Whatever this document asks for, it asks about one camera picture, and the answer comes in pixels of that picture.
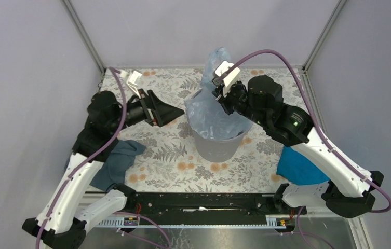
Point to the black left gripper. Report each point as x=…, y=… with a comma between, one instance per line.
x=157, y=112

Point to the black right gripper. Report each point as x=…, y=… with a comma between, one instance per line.
x=219, y=93

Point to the light blue plastic trash bag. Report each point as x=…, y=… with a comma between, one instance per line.
x=205, y=115

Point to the grey plastic trash bin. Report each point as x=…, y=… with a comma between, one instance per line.
x=216, y=151

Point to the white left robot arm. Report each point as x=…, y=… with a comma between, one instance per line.
x=59, y=225

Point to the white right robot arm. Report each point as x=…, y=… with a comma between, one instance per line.
x=348, y=191

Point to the floral patterned table mat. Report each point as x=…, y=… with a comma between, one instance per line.
x=171, y=162

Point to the grey-blue cloth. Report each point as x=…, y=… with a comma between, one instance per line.
x=113, y=171

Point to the bright blue cloth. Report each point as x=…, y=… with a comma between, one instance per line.
x=298, y=169

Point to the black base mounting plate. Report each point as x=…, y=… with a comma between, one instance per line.
x=177, y=205

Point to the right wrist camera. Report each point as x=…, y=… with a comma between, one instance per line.
x=224, y=79

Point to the slotted cable duct rail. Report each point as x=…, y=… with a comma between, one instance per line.
x=251, y=222

